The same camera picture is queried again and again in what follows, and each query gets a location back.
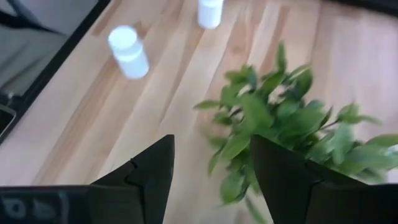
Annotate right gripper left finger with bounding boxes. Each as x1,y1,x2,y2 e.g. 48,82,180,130
90,134,175,224

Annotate green plant in white pot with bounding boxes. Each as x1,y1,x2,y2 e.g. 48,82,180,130
193,42,398,224

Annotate black stand legs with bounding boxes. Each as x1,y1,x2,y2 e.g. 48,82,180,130
0,0,62,35

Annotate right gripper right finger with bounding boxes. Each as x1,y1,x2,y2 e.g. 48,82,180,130
250,134,368,224

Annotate white pill bottle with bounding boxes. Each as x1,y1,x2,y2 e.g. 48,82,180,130
108,25,150,80
197,0,224,30

